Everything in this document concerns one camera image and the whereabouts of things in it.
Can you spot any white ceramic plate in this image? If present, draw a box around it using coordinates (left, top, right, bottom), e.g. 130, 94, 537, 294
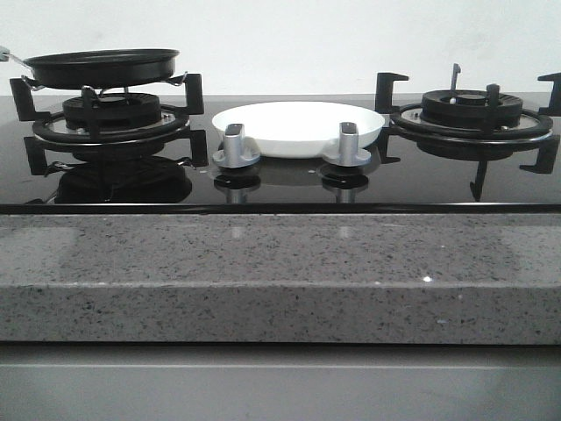
212, 101, 385, 159

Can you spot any black frying pan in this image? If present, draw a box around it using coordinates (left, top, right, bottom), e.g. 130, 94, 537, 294
1, 47, 179, 89

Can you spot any silver left stove knob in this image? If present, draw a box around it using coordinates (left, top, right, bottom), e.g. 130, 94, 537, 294
212, 124, 260, 169

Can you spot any silver stove knob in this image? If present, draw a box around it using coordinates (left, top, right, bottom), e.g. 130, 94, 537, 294
212, 124, 260, 169
323, 122, 372, 168

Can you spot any silver right stove knob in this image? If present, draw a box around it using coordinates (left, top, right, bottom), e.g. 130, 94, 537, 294
323, 122, 372, 168

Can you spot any black glass gas hob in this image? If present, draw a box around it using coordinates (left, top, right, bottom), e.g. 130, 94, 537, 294
1, 96, 560, 214

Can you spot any black left gas burner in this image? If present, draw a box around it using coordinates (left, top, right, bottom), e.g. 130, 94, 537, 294
62, 93, 161, 131

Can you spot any black gas burner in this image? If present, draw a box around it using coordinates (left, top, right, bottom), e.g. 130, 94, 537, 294
62, 93, 161, 131
421, 89, 523, 129

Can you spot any black right gas burner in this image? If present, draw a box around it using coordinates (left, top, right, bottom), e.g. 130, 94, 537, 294
421, 89, 523, 129

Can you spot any grey cabinet drawer front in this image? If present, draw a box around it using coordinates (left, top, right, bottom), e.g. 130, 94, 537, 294
1, 344, 560, 420

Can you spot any black right pan support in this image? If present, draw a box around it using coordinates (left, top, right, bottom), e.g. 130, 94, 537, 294
374, 69, 560, 205

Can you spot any chrome wire pan stand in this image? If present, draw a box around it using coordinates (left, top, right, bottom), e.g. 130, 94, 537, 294
18, 73, 188, 94

